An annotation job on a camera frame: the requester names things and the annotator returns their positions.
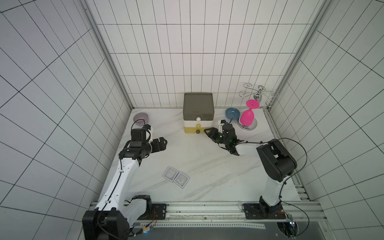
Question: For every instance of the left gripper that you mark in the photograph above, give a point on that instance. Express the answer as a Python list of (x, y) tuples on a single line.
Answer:
[(163, 146)]

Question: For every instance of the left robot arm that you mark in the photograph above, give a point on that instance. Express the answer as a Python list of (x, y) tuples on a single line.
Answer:
[(120, 186)]

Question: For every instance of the blue bowl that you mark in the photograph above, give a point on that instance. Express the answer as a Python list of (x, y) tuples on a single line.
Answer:
[(232, 113)]

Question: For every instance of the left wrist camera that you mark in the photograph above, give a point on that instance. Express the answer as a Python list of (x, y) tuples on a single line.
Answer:
[(148, 131)]

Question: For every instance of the three-tier drawer cabinet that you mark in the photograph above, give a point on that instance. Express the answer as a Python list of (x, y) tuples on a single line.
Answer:
[(198, 112)]

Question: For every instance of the aluminium mounting rail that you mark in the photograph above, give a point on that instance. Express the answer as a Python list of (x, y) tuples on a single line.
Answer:
[(231, 214)]

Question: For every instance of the white brooch box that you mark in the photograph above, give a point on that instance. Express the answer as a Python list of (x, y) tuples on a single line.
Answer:
[(181, 180), (170, 174)]

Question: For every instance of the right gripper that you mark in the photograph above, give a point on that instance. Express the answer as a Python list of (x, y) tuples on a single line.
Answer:
[(218, 136)]

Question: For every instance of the chrome glass rack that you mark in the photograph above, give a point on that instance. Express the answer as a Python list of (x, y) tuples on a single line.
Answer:
[(257, 93)]

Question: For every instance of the pink plastic goblet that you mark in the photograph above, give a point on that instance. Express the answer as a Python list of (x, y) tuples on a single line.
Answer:
[(247, 117)]

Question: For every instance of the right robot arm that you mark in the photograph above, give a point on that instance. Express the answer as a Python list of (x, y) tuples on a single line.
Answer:
[(278, 164)]

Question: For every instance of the purple bowl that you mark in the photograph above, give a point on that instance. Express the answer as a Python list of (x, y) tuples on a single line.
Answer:
[(141, 119)]

